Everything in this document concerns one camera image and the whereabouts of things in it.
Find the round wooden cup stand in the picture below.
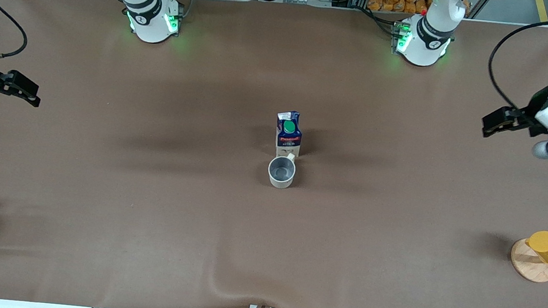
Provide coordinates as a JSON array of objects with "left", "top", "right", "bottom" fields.
[{"left": 508, "top": 237, "right": 548, "bottom": 284}]

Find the blue milk carton green cap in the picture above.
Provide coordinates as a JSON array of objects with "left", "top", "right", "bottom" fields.
[{"left": 273, "top": 109, "right": 305, "bottom": 160}]

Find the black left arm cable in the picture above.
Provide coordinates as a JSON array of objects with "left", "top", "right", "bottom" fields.
[{"left": 484, "top": 11, "right": 548, "bottom": 113}]

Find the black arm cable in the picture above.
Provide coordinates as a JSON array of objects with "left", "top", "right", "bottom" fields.
[
  {"left": 0, "top": 1, "right": 32, "bottom": 65},
  {"left": 484, "top": 11, "right": 548, "bottom": 113}
]

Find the white mug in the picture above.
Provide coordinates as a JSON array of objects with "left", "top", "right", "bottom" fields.
[{"left": 266, "top": 151, "right": 298, "bottom": 191}]

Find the brown table mat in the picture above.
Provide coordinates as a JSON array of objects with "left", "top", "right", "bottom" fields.
[{"left": 0, "top": 0, "right": 548, "bottom": 308}]

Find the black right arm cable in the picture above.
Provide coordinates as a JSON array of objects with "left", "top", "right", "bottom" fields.
[{"left": 0, "top": 1, "right": 32, "bottom": 65}]

